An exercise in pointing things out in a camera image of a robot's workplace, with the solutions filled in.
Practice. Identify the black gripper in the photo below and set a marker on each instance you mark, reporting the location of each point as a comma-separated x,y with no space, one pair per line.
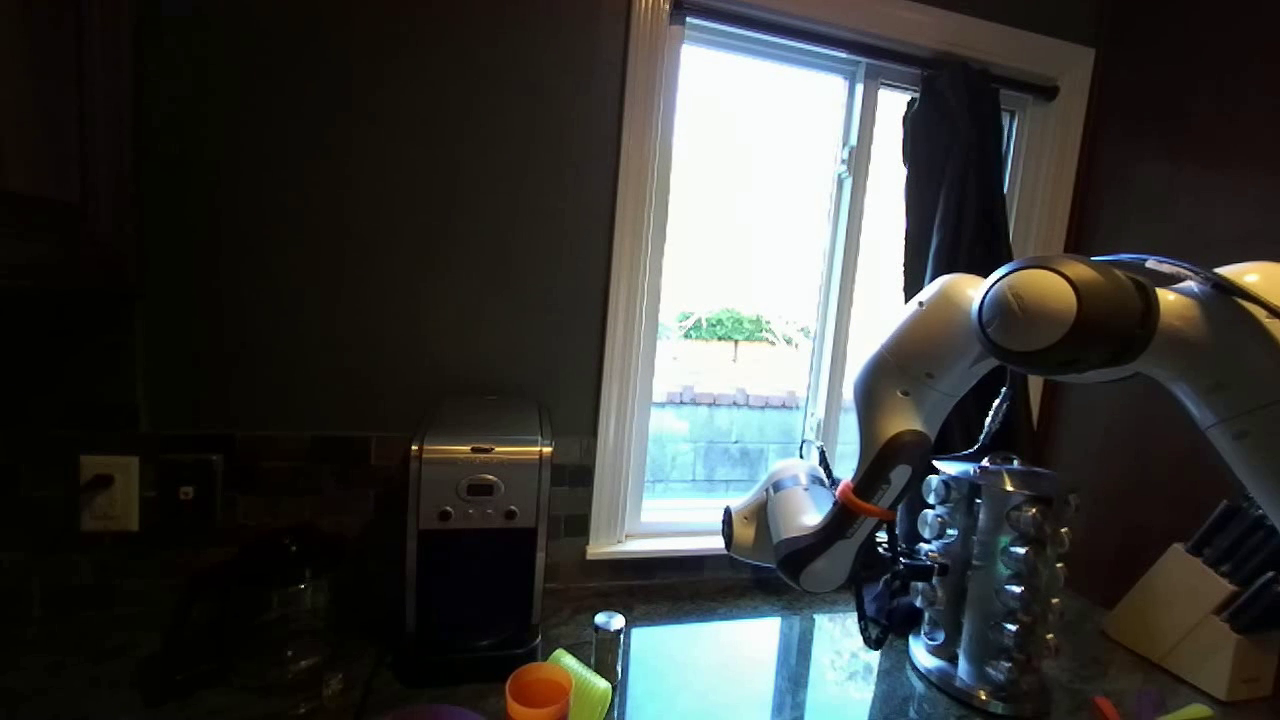
889,565

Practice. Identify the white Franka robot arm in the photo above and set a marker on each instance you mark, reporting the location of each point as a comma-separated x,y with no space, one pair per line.
1065,314

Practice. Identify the silver-capped jar in rack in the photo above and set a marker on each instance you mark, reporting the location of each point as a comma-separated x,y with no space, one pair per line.
936,643

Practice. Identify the stainless steel seasoning rack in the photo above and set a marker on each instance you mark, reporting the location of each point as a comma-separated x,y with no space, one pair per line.
1003,600

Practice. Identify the small silver-capped seasoning container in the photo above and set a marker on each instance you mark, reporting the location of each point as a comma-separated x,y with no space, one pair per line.
611,643

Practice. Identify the light wooden knife block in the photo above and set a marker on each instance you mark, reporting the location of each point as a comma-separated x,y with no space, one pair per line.
1187,625

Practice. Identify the green plastic cup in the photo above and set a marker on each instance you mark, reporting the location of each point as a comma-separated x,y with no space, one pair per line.
584,680

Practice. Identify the orange plastic cup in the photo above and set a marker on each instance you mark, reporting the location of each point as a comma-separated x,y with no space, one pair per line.
538,693

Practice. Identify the black curtain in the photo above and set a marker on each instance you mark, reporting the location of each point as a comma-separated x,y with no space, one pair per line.
953,161

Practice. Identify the silver black coffee maker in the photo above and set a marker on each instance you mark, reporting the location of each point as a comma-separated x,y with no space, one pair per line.
479,532

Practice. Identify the dark curtain rod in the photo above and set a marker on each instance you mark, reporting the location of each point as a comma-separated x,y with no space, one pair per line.
864,44

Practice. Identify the white window frame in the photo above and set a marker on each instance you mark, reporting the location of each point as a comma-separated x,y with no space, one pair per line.
622,335

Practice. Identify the dark wall switch plate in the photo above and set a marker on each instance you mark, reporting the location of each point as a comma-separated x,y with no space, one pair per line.
189,486

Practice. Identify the white wall outlet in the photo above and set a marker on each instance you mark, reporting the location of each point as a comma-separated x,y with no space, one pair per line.
110,494

